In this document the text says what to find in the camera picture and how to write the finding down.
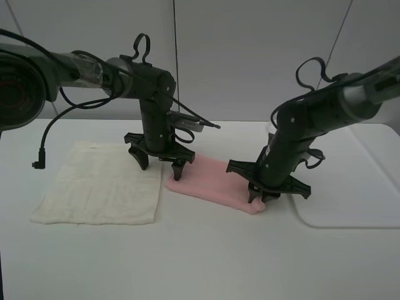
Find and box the black right camera cable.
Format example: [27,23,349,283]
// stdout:
[268,56,400,171]

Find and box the white towel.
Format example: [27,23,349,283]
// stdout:
[30,141,163,225]

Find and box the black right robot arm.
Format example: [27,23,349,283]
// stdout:
[226,57,399,203]

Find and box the white plastic tray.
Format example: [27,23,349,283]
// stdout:
[265,121,400,229]

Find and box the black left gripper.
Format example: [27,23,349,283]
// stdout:
[124,132,195,181]

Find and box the pink towel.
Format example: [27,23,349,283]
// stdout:
[165,154,266,214]

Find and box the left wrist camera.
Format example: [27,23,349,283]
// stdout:
[168,111,204,133]

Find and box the black camera cable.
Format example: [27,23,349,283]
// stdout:
[0,28,221,171]
[268,56,400,171]

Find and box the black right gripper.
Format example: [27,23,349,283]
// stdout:
[226,160,311,203]

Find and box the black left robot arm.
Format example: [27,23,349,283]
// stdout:
[1,44,198,180]

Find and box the black left camera cable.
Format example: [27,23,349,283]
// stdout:
[0,28,221,171]

